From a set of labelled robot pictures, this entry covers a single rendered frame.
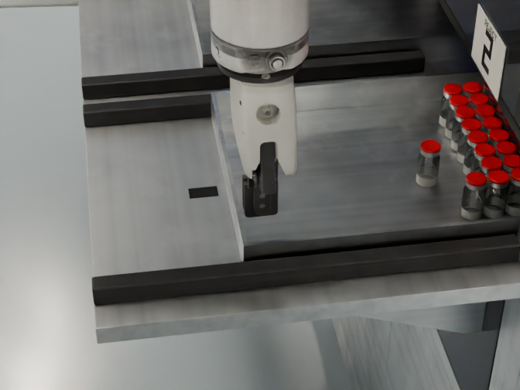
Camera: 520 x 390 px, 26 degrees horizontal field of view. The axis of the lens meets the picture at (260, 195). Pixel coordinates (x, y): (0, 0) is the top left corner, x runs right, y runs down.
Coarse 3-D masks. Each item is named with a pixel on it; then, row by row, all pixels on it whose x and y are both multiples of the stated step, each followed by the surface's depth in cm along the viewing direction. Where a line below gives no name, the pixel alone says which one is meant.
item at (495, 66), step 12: (480, 12) 111; (480, 24) 111; (480, 36) 111; (492, 36) 108; (480, 48) 112; (492, 48) 108; (504, 48) 105; (480, 60) 112; (492, 60) 108; (504, 60) 105; (492, 72) 109; (492, 84) 109
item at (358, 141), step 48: (336, 96) 126; (384, 96) 127; (432, 96) 128; (336, 144) 121; (384, 144) 121; (240, 192) 115; (288, 192) 115; (336, 192) 115; (384, 192) 115; (432, 192) 115; (240, 240) 106; (288, 240) 104; (336, 240) 104; (384, 240) 105; (432, 240) 106
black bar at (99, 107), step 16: (192, 96) 125; (208, 96) 125; (96, 112) 123; (112, 112) 123; (128, 112) 123; (144, 112) 124; (160, 112) 124; (176, 112) 124; (192, 112) 125; (208, 112) 125
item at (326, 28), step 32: (192, 0) 139; (320, 0) 146; (352, 0) 146; (384, 0) 146; (416, 0) 146; (320, 32) 140; (352, 32) 140; (384, 32) 140; (416, 32) 140; (448, 32) 140
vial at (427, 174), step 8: (424, 152) 113; (424, 160) 113; (432, 160) 113; (424, 168) 114; (432, 168) 114; (416, 176) 115; (424, 176) 114; (432, 176) 114; (424, 184) 115; (432, 184) 115
